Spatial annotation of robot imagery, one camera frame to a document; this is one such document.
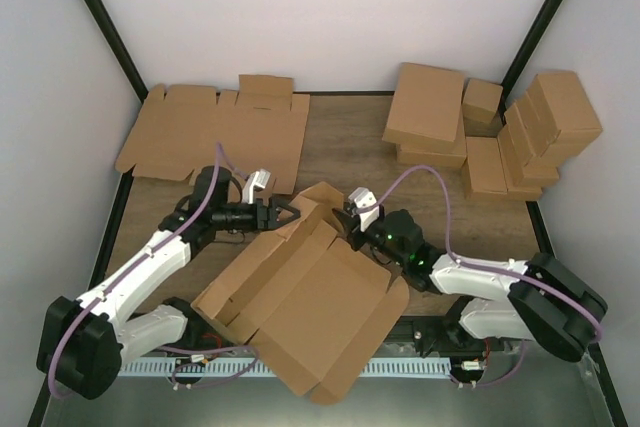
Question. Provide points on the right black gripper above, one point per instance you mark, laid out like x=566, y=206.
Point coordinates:
x=351, y=223

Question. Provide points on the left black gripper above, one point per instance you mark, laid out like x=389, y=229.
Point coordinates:
x=272, y=215

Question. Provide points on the brown cardboard box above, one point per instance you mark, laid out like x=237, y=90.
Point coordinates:
x=315, y=310

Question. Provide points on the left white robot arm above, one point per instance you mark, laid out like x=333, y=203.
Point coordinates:
x=87, y=340

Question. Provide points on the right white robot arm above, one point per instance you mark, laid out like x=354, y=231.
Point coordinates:
x=537, y=300

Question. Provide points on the large folded cardboard box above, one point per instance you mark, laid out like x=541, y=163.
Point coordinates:
x=425, y=111

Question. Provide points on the middle folded cardboard box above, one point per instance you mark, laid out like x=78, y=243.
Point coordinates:
x=482, y=172

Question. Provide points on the low cardboard box stack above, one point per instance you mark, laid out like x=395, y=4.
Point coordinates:
x=523, y=193

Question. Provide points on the small folded cardboard box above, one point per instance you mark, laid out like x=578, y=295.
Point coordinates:
x=481, y=100

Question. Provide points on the leaning folded cardboard box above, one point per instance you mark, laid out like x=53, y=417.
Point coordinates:
x=516, y=143

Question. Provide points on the tall folded cardboard box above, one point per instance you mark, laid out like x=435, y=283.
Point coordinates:
x=567, y=121

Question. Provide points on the flat cardboard sheet stack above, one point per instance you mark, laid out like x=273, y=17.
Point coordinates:
x=179, y=127

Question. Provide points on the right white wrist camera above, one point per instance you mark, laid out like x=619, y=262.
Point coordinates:
x=364, y=206

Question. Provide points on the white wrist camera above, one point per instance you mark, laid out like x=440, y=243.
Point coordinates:
x=364, y=206
x=257, y=181

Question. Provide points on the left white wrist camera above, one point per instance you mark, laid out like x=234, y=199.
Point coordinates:
x=257, y=181

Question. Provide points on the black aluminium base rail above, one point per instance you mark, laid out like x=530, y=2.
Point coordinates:
x=425, y=333

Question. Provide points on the light blue slotted cable duct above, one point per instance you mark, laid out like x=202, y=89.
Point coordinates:
x=400, y=367

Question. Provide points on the left black frame post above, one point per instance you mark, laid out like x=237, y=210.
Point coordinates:
x=117, y=46

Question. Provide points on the black frame post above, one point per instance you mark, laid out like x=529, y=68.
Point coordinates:
x=534, y=35
x=117, y=46

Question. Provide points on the right black frame post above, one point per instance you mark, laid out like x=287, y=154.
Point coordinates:
x=534, y=35

